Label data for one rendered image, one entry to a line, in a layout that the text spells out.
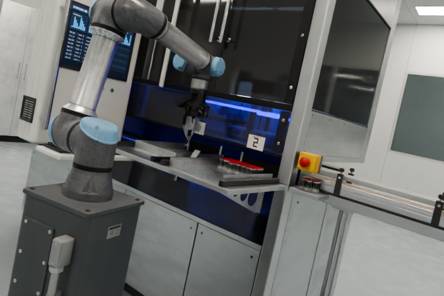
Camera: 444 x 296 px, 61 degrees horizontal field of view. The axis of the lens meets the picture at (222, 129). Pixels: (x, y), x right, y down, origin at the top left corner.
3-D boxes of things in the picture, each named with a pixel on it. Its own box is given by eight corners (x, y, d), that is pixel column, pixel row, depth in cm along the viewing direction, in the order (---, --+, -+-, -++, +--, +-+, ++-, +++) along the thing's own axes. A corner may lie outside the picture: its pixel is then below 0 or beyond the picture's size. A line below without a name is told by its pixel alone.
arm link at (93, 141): (86, 168, 106) (96, 121, 105) (62, 156, 114) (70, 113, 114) (121, 168, 116) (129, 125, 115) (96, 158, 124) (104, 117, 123)
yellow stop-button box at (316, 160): (303, 168, 157) (307, 152, 156) (319, 173, 152) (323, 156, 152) (295, 168, 151) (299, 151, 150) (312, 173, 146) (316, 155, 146)
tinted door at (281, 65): (214, 90, 182) (240, -31, 179) (294, 105, 156) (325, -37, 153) (213, 90, 181) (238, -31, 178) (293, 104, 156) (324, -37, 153)
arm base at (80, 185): (87, 205, 105) (94, 171, 105) (49, 190, 111) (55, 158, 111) (122, 198, 119) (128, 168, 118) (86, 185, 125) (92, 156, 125)
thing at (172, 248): (125, 209, 360) (143, 119, 356) (329, 314, 238) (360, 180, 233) (18, 221, 280) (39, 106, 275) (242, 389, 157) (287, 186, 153)
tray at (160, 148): (184, 149, 199) (185, 143, 199) (222, 162, 183) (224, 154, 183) (134, 147, 172) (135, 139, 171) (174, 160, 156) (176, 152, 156)
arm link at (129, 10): (144, -15, 111) (230, 58, 149) (121, -13, 117) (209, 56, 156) (130, 21, 109) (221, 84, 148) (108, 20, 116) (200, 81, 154)
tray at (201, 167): (222, 166, 169) (223, 158, 169) (271, 182, 154) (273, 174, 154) (168, 165, 142) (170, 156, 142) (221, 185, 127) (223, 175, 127)
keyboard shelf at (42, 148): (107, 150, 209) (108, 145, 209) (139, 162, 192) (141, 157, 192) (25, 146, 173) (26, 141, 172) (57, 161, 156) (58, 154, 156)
